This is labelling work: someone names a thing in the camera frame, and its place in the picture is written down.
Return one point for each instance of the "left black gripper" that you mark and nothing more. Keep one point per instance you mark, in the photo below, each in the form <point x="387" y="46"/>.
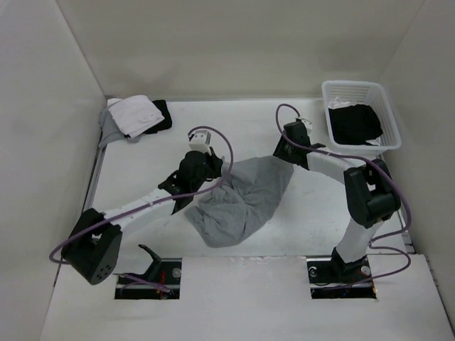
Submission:
<point x="215" y="163"/>

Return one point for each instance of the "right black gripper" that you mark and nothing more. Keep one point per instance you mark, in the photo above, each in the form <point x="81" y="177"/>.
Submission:
<point x="280" y="150"/>

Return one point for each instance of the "grey tank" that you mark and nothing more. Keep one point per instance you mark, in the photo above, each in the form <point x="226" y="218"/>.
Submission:
<point x="110" y="131"/>
<point x="243" y="204"/>

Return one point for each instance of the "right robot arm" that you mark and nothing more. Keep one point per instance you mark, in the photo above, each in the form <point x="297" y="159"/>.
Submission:
<point x="371" y="201"/>

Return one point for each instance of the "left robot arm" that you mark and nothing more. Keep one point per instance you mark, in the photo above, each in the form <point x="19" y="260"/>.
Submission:
<point x="93" y="246"/>

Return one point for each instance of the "black tank top in basket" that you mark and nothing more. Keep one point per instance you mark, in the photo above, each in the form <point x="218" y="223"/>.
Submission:
<point x="355" y="125"/>

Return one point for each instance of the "folded black tank top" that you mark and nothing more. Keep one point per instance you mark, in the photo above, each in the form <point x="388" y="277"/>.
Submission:
<point x="167" y="123"/>

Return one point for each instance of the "folded white tank top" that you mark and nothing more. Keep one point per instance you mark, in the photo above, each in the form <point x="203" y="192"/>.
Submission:
<point x="134" y="115"/>

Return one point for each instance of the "folded grey tank top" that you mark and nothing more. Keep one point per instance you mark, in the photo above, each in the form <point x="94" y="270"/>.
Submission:
<point x="110" y="131"/>

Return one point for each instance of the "white garment in basket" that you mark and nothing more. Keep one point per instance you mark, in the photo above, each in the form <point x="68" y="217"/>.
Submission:
<point x="338" y="103"/>

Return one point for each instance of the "white plastic basket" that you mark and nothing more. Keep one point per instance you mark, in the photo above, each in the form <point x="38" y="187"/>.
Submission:
<point x="368" y="93"/>

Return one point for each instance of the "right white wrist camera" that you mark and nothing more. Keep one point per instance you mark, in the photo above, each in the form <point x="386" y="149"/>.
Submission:
<point x="308" y="124"/>

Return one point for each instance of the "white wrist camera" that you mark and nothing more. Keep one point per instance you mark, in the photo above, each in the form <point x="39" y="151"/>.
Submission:
<point x="308" y="124"/>
<point x="200" y="141"/>

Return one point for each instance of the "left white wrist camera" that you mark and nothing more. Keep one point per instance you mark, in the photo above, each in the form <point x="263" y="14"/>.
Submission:
<point x="200" y="141"/>

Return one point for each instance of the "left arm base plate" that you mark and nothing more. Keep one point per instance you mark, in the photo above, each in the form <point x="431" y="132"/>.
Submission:
<point x="168" y="273"/>

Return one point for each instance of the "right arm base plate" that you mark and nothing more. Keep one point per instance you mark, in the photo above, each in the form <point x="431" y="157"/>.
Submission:
<point x="325" y="283"/>

